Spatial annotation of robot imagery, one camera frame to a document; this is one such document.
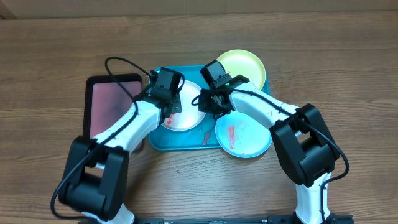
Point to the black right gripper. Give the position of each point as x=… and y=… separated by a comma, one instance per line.
x=211, y=108

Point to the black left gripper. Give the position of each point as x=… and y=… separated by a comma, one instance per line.
x=174, y=106

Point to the white plate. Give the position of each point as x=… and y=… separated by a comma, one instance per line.
x=190, y=116

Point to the light blue plate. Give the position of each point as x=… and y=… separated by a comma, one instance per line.
x=241, y=136

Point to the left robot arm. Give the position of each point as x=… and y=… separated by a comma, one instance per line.
x=94, y=181

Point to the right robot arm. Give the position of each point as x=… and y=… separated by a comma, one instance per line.
x=305, y=148

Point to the teal plastic tray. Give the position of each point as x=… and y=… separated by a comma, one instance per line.
x=201, y=136

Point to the yellow-green plate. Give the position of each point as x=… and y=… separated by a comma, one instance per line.
x=245, y=63

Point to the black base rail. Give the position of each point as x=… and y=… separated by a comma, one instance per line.
x=271, y=219

